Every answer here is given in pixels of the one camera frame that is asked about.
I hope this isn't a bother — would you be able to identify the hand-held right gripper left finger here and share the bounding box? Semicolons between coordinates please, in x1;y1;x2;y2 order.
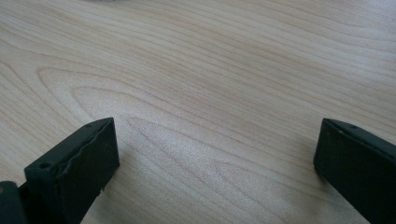
19;117;120;224

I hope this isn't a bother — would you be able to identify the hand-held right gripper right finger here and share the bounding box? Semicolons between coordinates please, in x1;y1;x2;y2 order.
313;118;396;224

